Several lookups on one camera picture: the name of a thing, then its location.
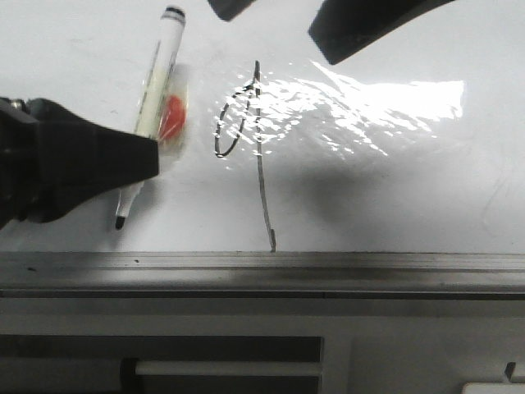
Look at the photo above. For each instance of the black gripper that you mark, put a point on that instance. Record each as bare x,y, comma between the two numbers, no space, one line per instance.
72,159

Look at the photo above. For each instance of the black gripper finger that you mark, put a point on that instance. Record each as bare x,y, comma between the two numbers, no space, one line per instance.
342,28

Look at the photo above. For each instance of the white black whiteboard marker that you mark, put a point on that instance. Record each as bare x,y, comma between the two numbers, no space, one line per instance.
152,102

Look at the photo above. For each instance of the white whiteboard surface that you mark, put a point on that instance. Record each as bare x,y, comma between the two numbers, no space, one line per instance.
415,144

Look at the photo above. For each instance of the white box bottom right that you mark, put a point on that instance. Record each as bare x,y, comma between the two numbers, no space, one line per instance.
494,388

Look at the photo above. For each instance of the grey aluminium whiteboard frame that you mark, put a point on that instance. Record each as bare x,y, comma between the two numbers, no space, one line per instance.
461,275

